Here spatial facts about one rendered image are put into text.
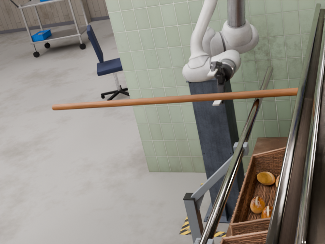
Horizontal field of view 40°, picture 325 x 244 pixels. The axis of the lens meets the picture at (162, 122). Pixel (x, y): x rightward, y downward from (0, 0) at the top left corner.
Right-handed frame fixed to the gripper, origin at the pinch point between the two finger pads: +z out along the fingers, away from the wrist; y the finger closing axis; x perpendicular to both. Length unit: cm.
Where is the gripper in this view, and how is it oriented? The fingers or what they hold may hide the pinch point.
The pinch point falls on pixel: (214, 89)
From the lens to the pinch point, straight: 192.7
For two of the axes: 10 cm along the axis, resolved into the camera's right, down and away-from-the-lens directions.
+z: -3.3, 4.6, -8.3
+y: 2.0, 8.9, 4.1
